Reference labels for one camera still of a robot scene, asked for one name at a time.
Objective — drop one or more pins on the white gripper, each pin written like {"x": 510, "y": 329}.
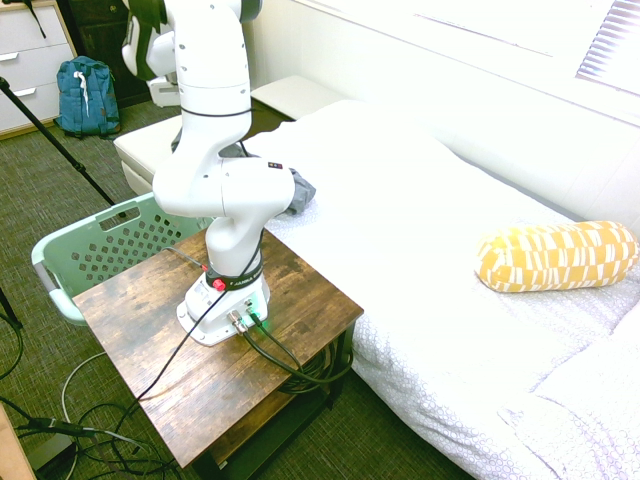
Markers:
{"x": 162, "y": 92}

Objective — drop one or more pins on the light wooden board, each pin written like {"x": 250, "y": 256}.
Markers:
{"x": 12, "y": 445}

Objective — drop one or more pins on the white drawer dresser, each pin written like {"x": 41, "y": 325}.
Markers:
{"x": 30, "y": 50}

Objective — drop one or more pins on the blue backpack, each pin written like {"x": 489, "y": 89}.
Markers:
{"x": 85, "y": 100}

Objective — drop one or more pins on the black power brick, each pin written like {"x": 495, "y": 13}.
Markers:
{"x": 50, "y": 452}

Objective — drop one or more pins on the yellow white patterned bolster pillow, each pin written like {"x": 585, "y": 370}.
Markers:
{"x": 550, "y": 255}

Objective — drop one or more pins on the black tripod leg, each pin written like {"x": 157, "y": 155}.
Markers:
{"x": 60, "y": 150}

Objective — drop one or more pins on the rustic wooden side table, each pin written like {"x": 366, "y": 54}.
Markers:
{"x": 150, "y": 360}

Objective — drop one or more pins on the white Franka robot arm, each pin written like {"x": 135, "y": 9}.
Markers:
{"x": 220, "y": 190}

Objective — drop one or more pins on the mint green laundry basket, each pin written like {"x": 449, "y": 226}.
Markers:
{"x": 65, "y": 240}

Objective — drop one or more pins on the grey clothes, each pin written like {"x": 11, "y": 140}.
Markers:
{"x": 302, "y": 192}

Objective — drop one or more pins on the dark wooden cabinet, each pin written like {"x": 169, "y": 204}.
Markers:
{"x": 105, "y": 30}

